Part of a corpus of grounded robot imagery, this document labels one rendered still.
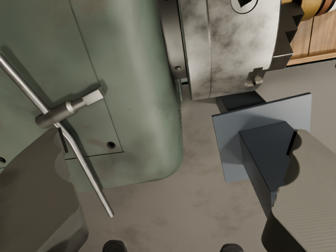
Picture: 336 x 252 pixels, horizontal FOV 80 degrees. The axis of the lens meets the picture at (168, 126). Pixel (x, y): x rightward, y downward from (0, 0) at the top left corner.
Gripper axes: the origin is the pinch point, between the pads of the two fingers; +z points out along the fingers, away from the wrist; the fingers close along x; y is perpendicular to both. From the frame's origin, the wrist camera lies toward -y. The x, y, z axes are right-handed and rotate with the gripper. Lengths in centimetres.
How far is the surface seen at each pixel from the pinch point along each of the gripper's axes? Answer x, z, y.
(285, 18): 18.2, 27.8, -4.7
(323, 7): 25.8, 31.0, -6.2
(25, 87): -20.5, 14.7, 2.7
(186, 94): 8, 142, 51
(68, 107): -15.1, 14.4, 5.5
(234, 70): 8.8, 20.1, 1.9
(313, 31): 39, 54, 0
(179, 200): 4, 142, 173
